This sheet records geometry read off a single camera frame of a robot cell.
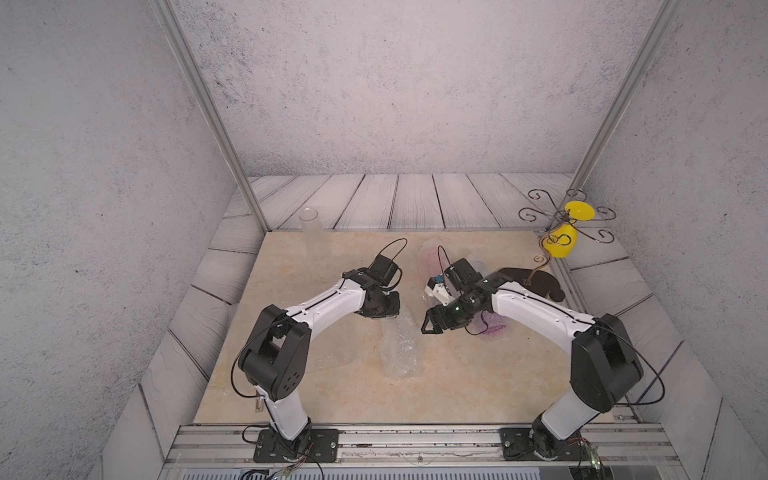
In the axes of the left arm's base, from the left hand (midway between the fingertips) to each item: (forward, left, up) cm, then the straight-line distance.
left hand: (400, 313), depth 89 cm
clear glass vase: (+27, +28, +7) cm, 40 cm away
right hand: (-6, -9, +3) cm, 11 cm away
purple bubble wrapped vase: (-11, -20, +14) cm, 26 cm away
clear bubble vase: (-12, 0, 0) cm, 12 cm away
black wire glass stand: (+13, -43, +23) cm, 51 cm away
